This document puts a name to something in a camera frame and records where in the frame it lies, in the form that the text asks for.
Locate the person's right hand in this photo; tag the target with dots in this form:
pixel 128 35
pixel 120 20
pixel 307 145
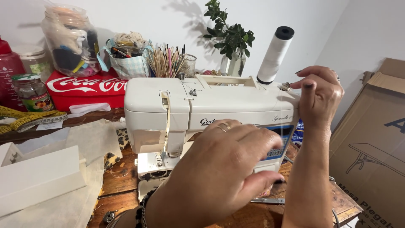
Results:
pixel 322 98

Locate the person's left hand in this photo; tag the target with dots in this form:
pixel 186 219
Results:
pixel 202 171

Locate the metal bobbin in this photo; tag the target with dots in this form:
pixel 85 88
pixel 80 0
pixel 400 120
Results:
pixel 285 86

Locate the blue packet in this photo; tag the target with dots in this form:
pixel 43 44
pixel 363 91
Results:
pixel 298 133

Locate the white thread cone black core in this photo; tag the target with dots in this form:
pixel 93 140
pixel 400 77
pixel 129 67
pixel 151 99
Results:
pixel 273 57

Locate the brown cardboard carton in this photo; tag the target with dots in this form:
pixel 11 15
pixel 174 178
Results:
pixel 370 152

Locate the white sewing machine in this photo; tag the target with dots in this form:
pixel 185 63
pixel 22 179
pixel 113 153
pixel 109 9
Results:
pixel 221 101

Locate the metal scissors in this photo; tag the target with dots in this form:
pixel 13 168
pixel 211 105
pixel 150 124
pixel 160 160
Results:
pixel 269 200

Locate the leopard print fabric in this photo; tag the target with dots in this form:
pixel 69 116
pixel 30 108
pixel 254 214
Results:
pixel 121 139

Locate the clear glass vase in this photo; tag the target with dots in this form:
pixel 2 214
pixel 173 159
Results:
pixel 236 65

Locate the small metal clip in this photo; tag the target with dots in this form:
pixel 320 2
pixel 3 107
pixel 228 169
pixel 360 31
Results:
pixel 109 217

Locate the clear glass cup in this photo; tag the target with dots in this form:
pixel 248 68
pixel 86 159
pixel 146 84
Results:
pixel 189 65

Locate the green leafy plant sprig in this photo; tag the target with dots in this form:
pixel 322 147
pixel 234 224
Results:
pixel 231 36

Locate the bunch of wooden sticks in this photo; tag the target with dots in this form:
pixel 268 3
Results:
pixel 163 63

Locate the white interfacing fabric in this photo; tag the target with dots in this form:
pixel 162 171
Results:
pixel 85 139

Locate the checked fabric bag of tools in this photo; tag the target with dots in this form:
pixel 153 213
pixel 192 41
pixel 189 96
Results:
pixel 129 65

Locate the white ribbon strip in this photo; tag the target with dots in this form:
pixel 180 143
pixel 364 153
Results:
pixel 87 108

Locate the red tin box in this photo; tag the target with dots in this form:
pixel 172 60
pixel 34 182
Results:
pixel 85 90

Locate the white paper tag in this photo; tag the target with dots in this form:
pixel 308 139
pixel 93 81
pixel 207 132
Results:
pixel 49 125

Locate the white plastic extension box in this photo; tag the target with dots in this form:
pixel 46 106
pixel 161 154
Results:
pixel 41 177

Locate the yellow measuring tape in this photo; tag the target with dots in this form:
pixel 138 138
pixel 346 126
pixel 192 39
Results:
pixel 28 118

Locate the large clear jar of scraps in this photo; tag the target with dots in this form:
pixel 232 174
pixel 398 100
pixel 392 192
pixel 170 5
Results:
pixel 71 41

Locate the small glass jar green lid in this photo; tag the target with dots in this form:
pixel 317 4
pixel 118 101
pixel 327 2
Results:
pixel 31 93

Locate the glass jar white lid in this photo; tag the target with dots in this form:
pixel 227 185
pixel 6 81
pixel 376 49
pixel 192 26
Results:
pixel 33 60

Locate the red water bottle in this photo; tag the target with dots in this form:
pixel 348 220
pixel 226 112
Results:
pixel 9 72

